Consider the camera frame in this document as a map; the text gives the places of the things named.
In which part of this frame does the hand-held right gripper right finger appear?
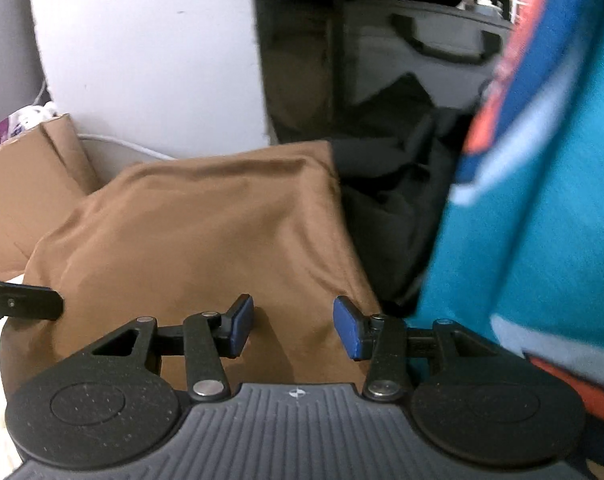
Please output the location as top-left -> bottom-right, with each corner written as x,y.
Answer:
333,296 -> 495,402

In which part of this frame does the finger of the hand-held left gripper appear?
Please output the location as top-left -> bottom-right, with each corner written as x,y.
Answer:
0,277 -> 65,321

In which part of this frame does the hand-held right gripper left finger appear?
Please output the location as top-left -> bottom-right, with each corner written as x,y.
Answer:
92,294 -> 255,402

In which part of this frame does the brown printed t-shirt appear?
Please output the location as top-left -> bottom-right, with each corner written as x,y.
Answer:
0,140 -> 383,396

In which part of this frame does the brown cardboard sheet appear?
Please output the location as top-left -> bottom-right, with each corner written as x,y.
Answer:
0,114 -> 100,281

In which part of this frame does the black garment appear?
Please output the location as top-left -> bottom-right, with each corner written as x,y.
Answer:
332,72 -> 483,316

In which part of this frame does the purple and white packet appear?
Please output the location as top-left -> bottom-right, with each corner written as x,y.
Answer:
0,102 -> 57,148

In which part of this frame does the teal garment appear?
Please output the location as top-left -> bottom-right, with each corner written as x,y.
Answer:
417,0 -> 604,480

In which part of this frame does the white furniture panel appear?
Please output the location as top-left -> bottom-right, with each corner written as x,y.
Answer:
26,0 -> 267,161

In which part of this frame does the grey storage box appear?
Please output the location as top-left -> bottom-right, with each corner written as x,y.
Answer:
342,0 -> 518,111

